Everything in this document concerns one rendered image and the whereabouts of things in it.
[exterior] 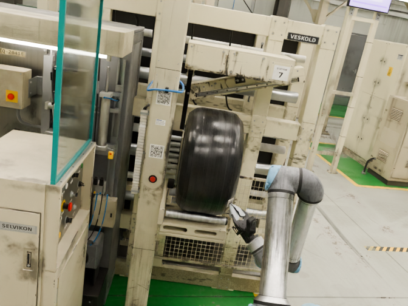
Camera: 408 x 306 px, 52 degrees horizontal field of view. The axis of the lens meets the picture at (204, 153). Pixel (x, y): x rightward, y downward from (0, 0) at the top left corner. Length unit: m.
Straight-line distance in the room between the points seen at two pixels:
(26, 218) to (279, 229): 0.99
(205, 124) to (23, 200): 0.92
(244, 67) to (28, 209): 1.36
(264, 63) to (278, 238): 1.04
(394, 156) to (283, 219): 4.93
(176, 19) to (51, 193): 1.01
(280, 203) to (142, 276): 1.10
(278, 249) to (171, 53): 1.05
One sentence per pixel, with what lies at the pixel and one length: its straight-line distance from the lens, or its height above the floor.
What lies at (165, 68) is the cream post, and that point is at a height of 1.66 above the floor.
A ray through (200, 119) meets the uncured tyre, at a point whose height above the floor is 1.44.
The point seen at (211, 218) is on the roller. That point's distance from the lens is 2.28.
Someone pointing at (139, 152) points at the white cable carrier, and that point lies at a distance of 2.23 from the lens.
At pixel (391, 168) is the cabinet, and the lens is 6.65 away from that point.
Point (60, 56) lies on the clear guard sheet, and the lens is 1.48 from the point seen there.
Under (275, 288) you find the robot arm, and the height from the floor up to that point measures 0.96.
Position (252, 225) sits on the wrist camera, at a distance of 2.08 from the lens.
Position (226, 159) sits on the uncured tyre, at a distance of 2.03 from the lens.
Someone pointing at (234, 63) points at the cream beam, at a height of 1.71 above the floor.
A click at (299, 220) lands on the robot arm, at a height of 1.12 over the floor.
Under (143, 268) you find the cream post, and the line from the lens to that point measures 2.54.
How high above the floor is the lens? 1.95
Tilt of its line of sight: 18 degrees down
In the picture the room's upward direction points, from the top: 10 degrees clockwise
